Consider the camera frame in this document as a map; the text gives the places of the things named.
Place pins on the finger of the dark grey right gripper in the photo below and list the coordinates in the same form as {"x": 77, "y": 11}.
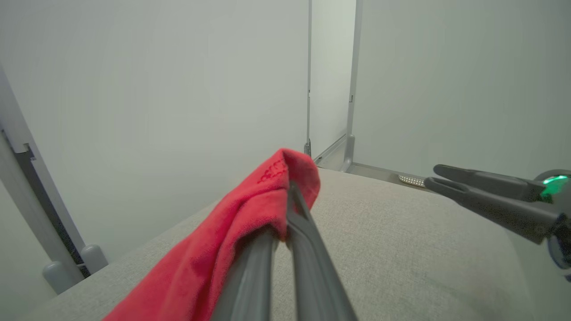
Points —
{"x": 490, "y": 182}
{"x": 499, "y": 207}

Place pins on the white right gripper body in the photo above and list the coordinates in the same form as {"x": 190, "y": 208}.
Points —
{"x": 560, "y": 196}

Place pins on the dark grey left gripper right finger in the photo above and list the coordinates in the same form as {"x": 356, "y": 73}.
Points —
{"x": 312, "y": 267}

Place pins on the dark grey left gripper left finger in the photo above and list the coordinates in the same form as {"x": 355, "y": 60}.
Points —
{"x": 250, "y": 276}

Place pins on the red and white basketball jersey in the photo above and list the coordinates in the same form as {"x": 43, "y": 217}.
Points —
{"x": 200, "y": 267}

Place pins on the white ribbed object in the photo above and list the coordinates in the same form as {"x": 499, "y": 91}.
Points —
{"x": 412, "y": 180}

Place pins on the grey fabric sofa cushion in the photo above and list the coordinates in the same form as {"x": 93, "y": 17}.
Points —
{"x": 401, "y": 249}

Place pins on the thin grey partition post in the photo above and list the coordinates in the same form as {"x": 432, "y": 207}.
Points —
{"x": 308, "y": 148}

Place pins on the grey partition post with foot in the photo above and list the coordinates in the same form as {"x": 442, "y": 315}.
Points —
{"x": 349, "y": 151}

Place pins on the grey double partition post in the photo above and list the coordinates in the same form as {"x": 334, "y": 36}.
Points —
{"x": 93, "y": 258}

